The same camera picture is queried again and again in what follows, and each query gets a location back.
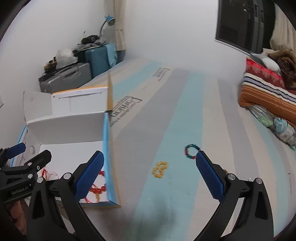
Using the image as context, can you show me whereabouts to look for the multicolour glass bead bracelet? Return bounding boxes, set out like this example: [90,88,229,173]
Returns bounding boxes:
[184,143,202,160]

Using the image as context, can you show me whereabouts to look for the yellow bead bracelet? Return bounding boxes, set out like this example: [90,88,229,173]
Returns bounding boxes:
[151,161,169,179]

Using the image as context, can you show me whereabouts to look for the left hand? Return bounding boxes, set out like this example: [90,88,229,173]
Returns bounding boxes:
[3,201,27,235]

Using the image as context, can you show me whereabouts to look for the white cardboard box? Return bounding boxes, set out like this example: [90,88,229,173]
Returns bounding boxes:
[11,78,120,207]

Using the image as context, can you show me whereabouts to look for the floral blanket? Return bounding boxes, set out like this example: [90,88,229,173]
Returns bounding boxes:
[247,105,295,151]

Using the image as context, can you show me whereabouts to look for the grey suitcase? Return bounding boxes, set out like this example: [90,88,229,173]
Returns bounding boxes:
[39,63,92,93]

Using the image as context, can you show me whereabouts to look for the red striped pillow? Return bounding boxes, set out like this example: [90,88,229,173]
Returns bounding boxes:
[238,57,296,126]

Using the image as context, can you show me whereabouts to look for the white plastic bag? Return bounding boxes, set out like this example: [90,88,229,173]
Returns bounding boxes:
[55,48,78,69]

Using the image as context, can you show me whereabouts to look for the teal suitcase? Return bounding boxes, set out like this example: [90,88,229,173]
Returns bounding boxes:
[85,43,117,78]

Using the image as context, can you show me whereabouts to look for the white pillow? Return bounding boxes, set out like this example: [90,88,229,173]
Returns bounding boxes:
[261,56,280,72]

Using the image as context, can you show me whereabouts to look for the pile of dark clothes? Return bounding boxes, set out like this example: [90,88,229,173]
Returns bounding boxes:
[73,35,106,53]

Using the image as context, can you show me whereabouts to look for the brown fuzzy blanket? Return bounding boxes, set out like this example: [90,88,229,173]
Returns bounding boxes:
[268,50,296,90]

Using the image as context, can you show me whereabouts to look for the dark window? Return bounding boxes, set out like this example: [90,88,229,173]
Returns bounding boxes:
[216,0,275,54]

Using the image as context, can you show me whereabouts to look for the blue desk lamp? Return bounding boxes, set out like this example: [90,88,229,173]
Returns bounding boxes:
[99,15,115,37]

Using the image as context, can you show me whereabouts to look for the beige curtain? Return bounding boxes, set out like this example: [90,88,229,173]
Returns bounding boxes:
[113,0,126,51]

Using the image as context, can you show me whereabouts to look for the red bead necklace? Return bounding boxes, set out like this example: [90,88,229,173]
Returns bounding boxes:
[79,170,107,204]

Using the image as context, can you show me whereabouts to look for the pink bead bracelet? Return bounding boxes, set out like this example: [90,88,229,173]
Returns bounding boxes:
[47,170,60,181]

